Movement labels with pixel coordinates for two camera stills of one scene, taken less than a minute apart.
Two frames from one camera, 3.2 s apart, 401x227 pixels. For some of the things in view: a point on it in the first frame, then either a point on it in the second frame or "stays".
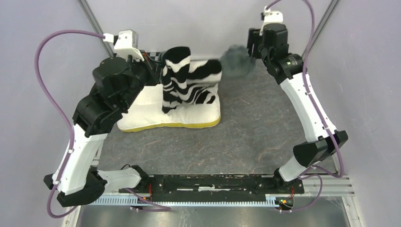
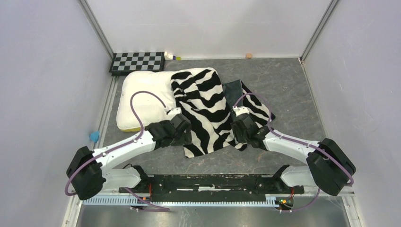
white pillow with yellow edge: x=146 y=112 stays
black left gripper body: x=146 y=73 to x=184 y=138
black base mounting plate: x=213 y=188 stays
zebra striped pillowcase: x=193 y=82 to x=207 y=104
